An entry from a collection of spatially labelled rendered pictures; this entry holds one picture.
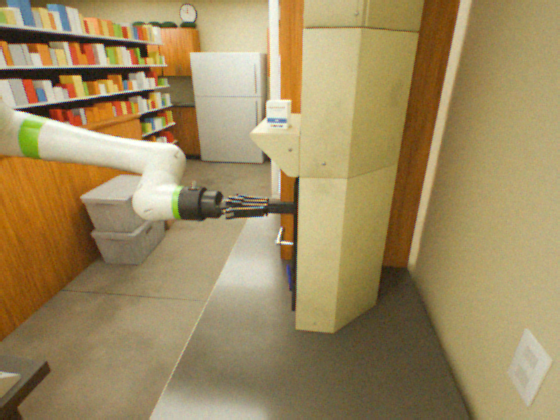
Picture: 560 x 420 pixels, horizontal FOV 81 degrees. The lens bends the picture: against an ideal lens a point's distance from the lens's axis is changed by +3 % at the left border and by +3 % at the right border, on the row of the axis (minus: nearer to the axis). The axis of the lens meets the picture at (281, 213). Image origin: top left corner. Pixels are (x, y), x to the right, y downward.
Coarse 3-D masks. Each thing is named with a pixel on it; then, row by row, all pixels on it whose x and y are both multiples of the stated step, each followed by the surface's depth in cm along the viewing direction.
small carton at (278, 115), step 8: (272, 104) 75; (280, 104) 74; (288, 104) 75; (272, 112) 75; (280, 112) 75; (288, 112) 76; (272, 120) 76; (280, 120) 76; (288, 120) 77; (272, 128) 77; (280, 128) 76
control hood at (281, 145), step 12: (264, 120) 88; (300, 120) 88; (252, 132) 73; (264, 132) 73; (276, 132) 73; (288, 132) 73; (264, 144) 73; (276, 144) 73; (288, 144) 72; (276, 156) 74; (288, 156) 74; (288, 168) 75
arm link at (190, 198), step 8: (184, 192) 83; (192, 192) 83; (200, 192) 83; (184, 200) 82; (192, 200) 82; (200, 200) 83; (184, 208) 83; (192, 208) 82; (200, 208) 83; (184, 216) 84; (192, 216) 84; (200, 216) 84
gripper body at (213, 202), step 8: (208, 192) 84; (216, 192) 84; (208, 200) 83; (216, 200) 83; (224, 200) 86; (208, 208) 83; (216, 208) 82; (224, 208) 82; (208, 216) 84; (216, 216) 84
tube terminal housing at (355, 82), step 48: (336, 48) 63; (384, 48) 67; (336, 96) 67; (384, 96) 73; (336, 144) 71; (384, 144) 79; (336, 192) 76; (384, 192) 86; (336, 240) 81; (384, 240) 94; (336, 288) 87
